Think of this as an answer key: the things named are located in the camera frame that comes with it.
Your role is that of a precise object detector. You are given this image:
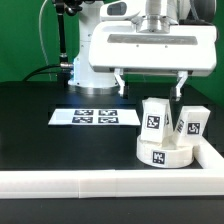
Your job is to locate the grey cable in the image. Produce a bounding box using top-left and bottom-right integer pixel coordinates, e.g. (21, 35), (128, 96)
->
(37, 0), (53, 82)

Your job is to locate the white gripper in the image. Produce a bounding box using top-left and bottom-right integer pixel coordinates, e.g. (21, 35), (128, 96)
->
(89, 1), (217, 101)

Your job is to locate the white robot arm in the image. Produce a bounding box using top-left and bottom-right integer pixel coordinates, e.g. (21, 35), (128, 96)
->
(52, 0), (218, 100)

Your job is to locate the white round stool seat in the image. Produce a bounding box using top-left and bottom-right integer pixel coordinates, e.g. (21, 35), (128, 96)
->
(136, 138), (194, 168)

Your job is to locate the white marker sheet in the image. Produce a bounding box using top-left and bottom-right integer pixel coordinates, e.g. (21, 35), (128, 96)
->
(49, 109), (140, 126)

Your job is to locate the black cable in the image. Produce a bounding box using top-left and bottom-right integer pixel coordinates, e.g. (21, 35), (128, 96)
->
(22, 64), (74, 82)

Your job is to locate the white L-shaped fence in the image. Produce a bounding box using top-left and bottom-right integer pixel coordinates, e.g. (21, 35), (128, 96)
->
(0, 139), (224, 199)

